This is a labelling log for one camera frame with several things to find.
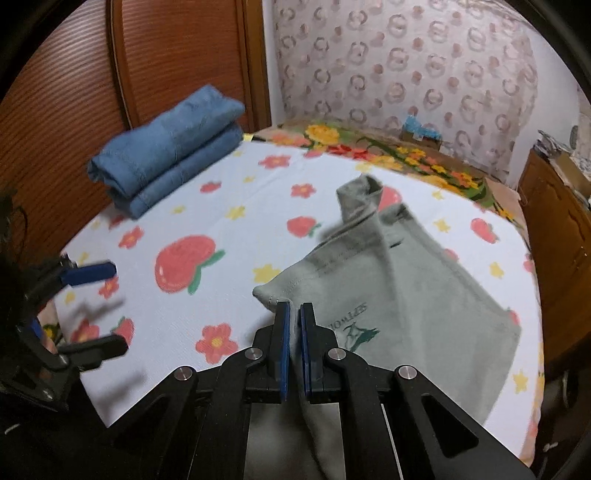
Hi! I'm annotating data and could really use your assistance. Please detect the grey pants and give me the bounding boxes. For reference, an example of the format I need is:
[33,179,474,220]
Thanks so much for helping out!
[252,174,522,480]

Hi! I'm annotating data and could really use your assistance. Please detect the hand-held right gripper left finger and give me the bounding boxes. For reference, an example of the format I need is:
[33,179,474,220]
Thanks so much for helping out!
[108,300,293,480]

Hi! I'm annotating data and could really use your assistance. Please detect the strawberry printed bed sheet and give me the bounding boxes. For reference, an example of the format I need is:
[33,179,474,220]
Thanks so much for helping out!
[53,138,546,467]

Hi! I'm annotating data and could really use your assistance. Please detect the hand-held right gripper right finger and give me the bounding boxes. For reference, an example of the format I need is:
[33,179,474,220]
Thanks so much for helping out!
[299,302,532,480]

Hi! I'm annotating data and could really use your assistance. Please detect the wooden slatted headboard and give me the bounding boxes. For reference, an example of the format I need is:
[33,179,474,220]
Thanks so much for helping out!
[0,0,272,241]

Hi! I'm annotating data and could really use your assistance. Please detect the folded light blue jeans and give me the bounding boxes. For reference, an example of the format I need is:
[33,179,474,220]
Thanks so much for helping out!
[88,84,245,195]

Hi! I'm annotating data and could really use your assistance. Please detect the floral blanket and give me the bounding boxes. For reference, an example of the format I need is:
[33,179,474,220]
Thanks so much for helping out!
[252,117,528,227]

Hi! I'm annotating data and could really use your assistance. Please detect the wooden cabinet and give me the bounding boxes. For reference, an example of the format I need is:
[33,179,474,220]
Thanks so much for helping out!
[517,148,591,372]

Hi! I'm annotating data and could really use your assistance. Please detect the small blue box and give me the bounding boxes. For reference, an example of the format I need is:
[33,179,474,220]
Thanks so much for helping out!
[401,115,443,142]

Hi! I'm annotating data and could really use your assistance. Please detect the folded dark blue jeans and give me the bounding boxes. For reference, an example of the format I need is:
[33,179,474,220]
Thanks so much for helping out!
[108,122,243,220]

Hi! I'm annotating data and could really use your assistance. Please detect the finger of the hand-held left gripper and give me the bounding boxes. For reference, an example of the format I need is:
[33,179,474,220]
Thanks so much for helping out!
[58,335,129,371]
[28,258,117,298]

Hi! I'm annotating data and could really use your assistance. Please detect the cardboard box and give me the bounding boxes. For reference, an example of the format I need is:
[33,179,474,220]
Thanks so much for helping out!
[536,129,591,195]

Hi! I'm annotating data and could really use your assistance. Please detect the ring patterned curtain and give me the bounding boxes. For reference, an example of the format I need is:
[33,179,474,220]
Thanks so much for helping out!
[271,0,540,182]

